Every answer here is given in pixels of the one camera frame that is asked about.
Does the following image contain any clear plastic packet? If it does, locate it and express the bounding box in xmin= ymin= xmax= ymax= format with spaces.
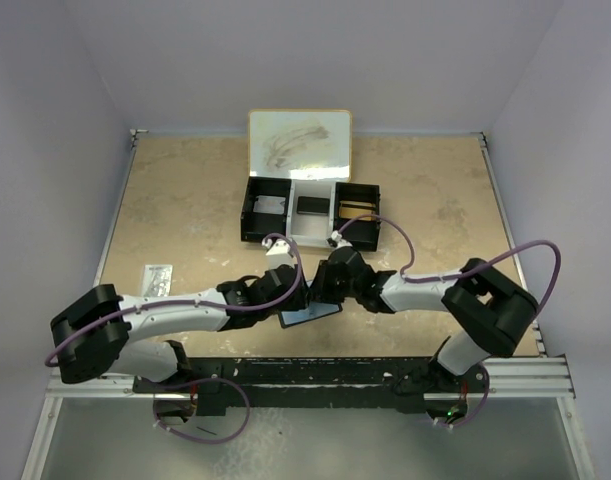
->
xmin=140 ymin=264 xmax=173 ymax=297

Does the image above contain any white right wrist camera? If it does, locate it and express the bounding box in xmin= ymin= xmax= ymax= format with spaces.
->
xmin=326 ymin=230 xmax=353 ymax=250

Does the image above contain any black leather card holder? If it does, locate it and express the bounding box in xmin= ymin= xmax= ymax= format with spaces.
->
xmin=278 ymin=302 xmax=343 ymax=329

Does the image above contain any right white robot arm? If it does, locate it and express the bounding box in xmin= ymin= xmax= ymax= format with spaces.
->
xmin=310 ymin=246 xmax=538 ymax=391

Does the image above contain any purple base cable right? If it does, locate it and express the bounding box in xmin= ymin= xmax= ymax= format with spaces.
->
xmin=432 ymin=369 xmax=491 ymax=431

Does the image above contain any white board with wooden frame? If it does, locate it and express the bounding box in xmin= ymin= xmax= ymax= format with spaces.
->
xmin=247 ymin=108 xmax=353 ymax=181

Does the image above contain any silver card in tray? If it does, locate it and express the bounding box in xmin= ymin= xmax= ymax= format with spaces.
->
xmin=253 ymin=195 xmax=286 ymax=215

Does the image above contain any gold card in tray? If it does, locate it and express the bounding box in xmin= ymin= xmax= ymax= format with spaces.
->
xmin=339 ymin=201 xmax=376 ymax=219

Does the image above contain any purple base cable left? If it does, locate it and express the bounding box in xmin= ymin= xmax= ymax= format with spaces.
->
xmin=152 ymin=374 xmax=252 ymax=444

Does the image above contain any aluminium table frame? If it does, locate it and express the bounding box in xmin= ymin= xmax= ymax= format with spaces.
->
xmin=22 ymin=129 xmax=596 ymax=480

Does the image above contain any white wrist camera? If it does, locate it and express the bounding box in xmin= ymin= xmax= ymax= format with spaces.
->
xmin=261 ymin=236 xmax=294 ymax=270
xmin=326 ymin=230 xmax=353 ymax=250

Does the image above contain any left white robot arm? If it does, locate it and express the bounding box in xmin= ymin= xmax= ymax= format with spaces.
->
xmin=44 ymin=265 xmax=309 ymax=392

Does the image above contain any black and white compartment tray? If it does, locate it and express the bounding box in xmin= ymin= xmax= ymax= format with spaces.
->
xmin=240 ymin=177 xmax=380 ymax=252

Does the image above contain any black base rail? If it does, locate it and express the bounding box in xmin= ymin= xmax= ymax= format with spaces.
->
xmin=133 ymin=356 xmax=489 ymax=417

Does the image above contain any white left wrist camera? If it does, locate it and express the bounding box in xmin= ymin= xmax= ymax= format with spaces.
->
xmin=261 ymin=236 xmax=294 ymax=270

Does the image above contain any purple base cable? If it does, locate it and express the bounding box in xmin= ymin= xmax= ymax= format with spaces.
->
xmin=152 ymin=374 xmax=252 ymax=444
xmin=432 ymin=369 xmax=491 ymax=431

